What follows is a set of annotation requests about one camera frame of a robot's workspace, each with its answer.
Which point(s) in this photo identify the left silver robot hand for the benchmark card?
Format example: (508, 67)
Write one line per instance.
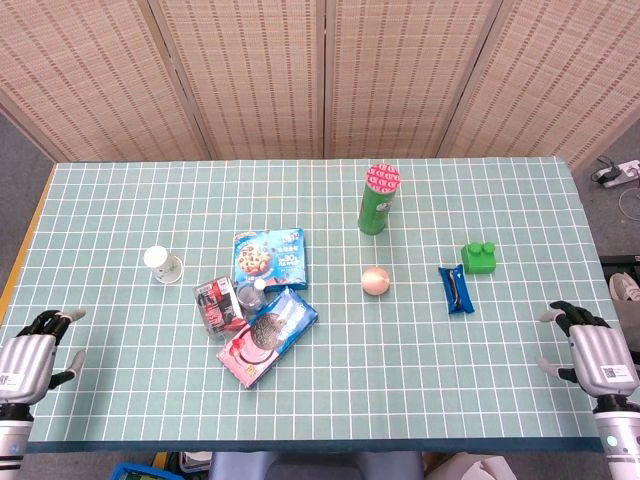
(25, 360)

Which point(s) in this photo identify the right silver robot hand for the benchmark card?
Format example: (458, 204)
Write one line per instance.
(600, 355)

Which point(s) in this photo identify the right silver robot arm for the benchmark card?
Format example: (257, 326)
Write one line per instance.
(617, 440)

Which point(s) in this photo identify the grey shoe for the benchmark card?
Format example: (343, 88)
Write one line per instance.
(625, 287)

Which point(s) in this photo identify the green toy building block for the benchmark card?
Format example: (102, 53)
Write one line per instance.
(479, 260)

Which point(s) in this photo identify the blue plastic bin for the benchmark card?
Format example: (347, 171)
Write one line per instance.
(132, 472)

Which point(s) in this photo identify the blue Oreo snack pack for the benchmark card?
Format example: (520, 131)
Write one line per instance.
(456, 290)

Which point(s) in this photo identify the white paper cup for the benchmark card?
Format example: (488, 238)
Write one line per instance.
(162, 265)

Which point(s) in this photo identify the cardboard box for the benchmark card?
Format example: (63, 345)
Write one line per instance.
(470, 470)

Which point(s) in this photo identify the white power strip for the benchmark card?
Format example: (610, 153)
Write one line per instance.
(622, 172)

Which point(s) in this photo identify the red and black snack packet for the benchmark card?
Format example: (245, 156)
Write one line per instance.
(217, 305)

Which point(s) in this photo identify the peach ball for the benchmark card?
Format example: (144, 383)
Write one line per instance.
(375, 281)

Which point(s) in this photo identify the blue pink Oreo box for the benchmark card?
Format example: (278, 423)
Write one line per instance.
(265, 337)

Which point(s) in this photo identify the green grid tablecloth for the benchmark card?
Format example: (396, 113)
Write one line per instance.
(350, 375)

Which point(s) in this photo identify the blue chocolate chip cookie box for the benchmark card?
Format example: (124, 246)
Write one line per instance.
(272, 257)

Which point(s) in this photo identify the green chips can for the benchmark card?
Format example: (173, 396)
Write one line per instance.
(375, 207)

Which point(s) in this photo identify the grey blue chair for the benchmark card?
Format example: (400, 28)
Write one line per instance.
(310, 467)

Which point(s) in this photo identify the woven folding screen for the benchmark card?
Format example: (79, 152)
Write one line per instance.
(260, 75)

